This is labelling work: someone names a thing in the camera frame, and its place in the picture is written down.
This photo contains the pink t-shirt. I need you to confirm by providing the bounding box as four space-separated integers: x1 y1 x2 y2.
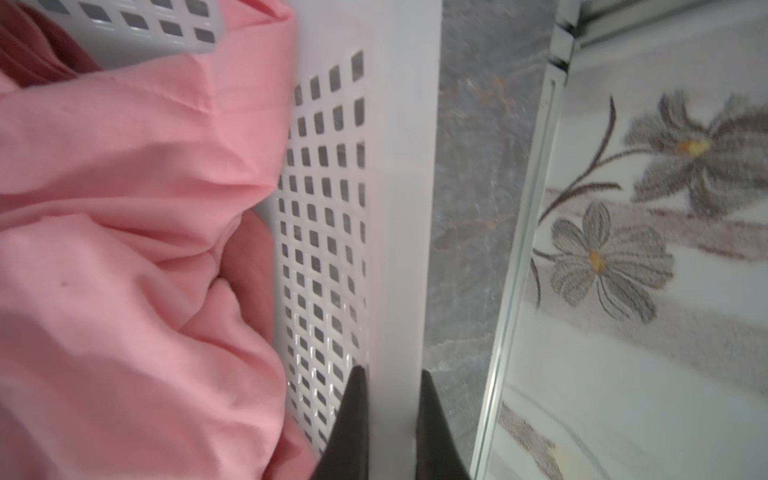
1 1 315 479

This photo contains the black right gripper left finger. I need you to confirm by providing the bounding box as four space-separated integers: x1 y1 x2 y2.
310 366 369 480

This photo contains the white plastic laundry basket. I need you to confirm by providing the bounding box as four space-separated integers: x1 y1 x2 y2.
23 0 444 480

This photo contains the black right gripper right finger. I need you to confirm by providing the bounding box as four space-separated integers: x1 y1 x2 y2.
415 370 471 480

